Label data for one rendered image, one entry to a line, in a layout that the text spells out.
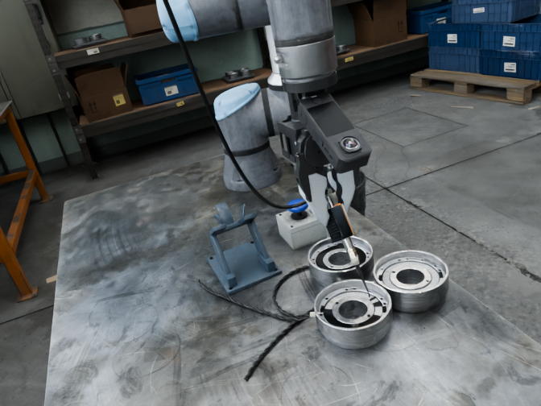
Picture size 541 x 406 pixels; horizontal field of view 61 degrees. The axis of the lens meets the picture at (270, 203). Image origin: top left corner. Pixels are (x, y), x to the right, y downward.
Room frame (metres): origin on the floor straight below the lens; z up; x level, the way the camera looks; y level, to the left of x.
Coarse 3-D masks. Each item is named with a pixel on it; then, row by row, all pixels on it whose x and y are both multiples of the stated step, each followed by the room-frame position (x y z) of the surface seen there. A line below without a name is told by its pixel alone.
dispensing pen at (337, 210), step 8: (328, 192) 0.59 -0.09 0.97; (328, 200) 0.59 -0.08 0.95; (336, 208) 0.56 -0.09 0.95; (336, 216) 0.56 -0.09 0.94; (344, 216) 0.56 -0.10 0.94; (328, 224) 0.57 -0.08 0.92; (336, 224) 0.55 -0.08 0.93; (344, 224) 0.55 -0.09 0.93; (328, 232) 0.58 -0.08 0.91; (336, 232) 0.56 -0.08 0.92; (344, 232) 0.54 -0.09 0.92; (352, 232) 0.55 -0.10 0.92; (336, 240) 0.56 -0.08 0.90; (344, 240) 0.55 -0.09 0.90; (352, 248) 0.55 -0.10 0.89; (352, 256) 0.54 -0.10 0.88; (360, 272) 0.53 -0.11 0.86
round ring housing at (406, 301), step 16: (384, 256) 0.58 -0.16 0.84; (400, 256) 0.59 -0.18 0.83; (416, 256) 0.58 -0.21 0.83; (432, 256) 0.56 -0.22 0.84; (400, 272) 0.56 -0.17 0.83; (416, 272) 0.55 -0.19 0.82; (400, 288) 0.52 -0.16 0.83; (416, 288) 0.51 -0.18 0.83; (432, 288) 0.49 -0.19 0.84; (400, 304) 0.50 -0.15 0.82; (416, 304) 0.49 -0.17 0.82; (432, 304) 0.49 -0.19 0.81
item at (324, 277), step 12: (324, 240) 0.67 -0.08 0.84; (360, 240) 0.65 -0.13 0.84; (312, 252) 0.65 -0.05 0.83; (336, 252) 0.64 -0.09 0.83; (372, 252) 0.60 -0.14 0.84; (312, 264) 0.60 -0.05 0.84; (336, 264) 0.64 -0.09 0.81; (348, 264) 0.60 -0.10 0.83; (372, 264) 0.59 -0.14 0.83; (324, 276) 0.58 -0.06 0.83; (336, 276) 0.57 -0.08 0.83; (348, 276) 0.57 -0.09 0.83
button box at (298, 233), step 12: (276, 216) 0.78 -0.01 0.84; (288, 216) 0.77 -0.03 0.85; (300, 216) 0.75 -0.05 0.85; (312, 216) 0.75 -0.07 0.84; (288, 228) 0.72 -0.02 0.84; (300, 228) 0.72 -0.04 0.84; (312, 228) 0.73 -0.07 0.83; (324, 228) 0.73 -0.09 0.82; (288, 240) 0.73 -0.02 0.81; (300, 240) 0.72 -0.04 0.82; (312, 240) 0.73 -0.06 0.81
